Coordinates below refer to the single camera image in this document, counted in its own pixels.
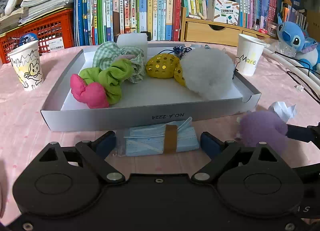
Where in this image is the red plastic crate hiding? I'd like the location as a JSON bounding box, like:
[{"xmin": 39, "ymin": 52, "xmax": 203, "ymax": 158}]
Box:
[{"xmin": 0, "ymin": 9, "xmax": 75, "ymax": 64}]

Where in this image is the pink tablecloth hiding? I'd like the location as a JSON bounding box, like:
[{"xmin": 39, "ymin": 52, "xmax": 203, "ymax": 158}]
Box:
[{"xmin": 0, "ymin": 44, "xmax": 320, "ymax": 196}]

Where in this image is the purple plush toy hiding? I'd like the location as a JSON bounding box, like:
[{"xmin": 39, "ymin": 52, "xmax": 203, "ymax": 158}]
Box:
[{"xmin": 236, "ymin": 110, "xmax": 289, "ymax": 155}]

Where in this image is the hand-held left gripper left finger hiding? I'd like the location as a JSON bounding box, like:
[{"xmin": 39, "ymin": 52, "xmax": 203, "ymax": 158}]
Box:
[{"xmin": 35, "ymin": 131, "xmax": 126, "ymax": 184}]

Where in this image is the blue alien plush toy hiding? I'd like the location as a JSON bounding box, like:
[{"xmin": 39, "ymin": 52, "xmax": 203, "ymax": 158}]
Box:
[{"xmin": 276, "ymin": 13, "xmax": 320, "ymax": 72}]

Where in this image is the small blue toy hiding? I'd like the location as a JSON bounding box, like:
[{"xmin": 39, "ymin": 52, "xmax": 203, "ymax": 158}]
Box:
[{"xmin": 19, "ymin": 33, "xmax": 39, "ymax": 45}]

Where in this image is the blue face mask bundle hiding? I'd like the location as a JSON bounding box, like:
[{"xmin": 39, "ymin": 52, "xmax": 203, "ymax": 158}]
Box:
[{"xmin": 116, "ymin": 117, "xmax": 200, "ymax": 157}]

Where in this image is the white fluffy cotton ball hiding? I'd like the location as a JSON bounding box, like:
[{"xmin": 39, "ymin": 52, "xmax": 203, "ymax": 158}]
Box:
[{"xmin": 180, "ymin": 48, "xmax": 235, "ymax": 100}]

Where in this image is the black cable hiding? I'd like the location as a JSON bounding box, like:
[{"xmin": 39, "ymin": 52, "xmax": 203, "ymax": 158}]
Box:
[{"xmin": 274, "ymin": 51, "xmax": 320, "ymax": 104}]

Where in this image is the yellow sequin hair clip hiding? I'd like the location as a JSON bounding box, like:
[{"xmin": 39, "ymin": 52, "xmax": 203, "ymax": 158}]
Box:
[{"xmin": 145, "ymin": 53, "xmax": 181, "ymax": 79}]

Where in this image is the clear plastic wrapper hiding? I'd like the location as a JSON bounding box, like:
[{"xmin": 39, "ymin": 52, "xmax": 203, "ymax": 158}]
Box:
[{"xmin": 265, "ymin": 39, "xmax": 288, "ymax": 54}]

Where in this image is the row of tall picture books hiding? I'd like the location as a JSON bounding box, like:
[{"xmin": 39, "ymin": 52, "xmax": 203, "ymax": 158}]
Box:
[{"xmin": 74, "ymin": 0, "xmax": 183, "ymax": 46}]

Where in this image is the white translucent block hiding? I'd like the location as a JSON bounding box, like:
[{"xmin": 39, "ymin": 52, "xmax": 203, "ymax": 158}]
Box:
[{"xmin": 117, "ymin": 33, "xmax": 148, "ymax": 58}]

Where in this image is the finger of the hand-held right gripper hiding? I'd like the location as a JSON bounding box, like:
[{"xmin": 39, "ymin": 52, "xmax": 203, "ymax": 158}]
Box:
[{"xmin": 286, "ymin": 124, "xmax": 320, "ymax": 144}]

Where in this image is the row of small paperback books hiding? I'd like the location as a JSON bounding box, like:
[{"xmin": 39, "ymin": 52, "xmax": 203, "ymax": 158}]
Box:
[{"xmin": 180, "ymin": 0, "xmax": 279, "ymax": 30}]

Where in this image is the white paper cup with writing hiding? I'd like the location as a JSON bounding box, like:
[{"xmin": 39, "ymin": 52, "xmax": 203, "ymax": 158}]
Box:
[{"xmin": 235, "ymin": 33, "xmax": 267, "ymax": 77}]

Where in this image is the white cardboard box tray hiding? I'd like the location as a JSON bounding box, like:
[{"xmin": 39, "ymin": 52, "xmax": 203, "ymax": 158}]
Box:
[{"xmin": 41, "ymin": 44, "xmax": 262, "ymax": 132}]

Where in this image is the white plastic tube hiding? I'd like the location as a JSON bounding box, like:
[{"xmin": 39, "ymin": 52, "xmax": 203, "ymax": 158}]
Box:
[{"xmin": 264, "ymin": 46, "xmax": 320, "ymax": 84}]

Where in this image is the navy floral cloth pouch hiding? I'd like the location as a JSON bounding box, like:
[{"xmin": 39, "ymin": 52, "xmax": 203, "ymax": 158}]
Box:
[{"xmin": 172, "ymin": 46, "xmax": 193, "ymax": 59}]

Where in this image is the wooden desk organizer with drawers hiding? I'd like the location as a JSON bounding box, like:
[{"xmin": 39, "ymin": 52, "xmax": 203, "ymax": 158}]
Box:
[{"xmin": 180, "ymin": 6, "xmax": 275, "ymax": 47}]

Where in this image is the white box with pencil print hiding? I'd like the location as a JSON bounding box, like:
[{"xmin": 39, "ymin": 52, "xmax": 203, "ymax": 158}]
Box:
[{"xmin": 207, "ymin": 0, "xmax": 240, "ymax": 24}]

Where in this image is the paper cup with cartoon drawing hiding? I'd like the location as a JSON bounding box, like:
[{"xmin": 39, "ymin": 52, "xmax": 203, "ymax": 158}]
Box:
[{"xmin": 7, "ymin": 40, "xmax": 44, "ymax": 92}]

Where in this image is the row of colourful folders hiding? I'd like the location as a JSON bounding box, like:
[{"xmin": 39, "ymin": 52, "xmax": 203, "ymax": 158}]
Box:
[{"xmin": 280, "ymin": 1, "xmax": 308, "ymax": 25}]

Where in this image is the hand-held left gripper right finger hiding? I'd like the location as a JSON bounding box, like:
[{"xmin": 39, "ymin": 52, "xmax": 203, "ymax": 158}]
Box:
[{"xmin": 191, "ymin": 132, "xmax": 285, "ymax": 184}]

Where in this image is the crumpled white paper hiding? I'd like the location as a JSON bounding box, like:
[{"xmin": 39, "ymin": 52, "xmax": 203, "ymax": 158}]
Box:
[{"xmin": 268, "ymin": 101, "xmax": 297, "ymax": 123}]

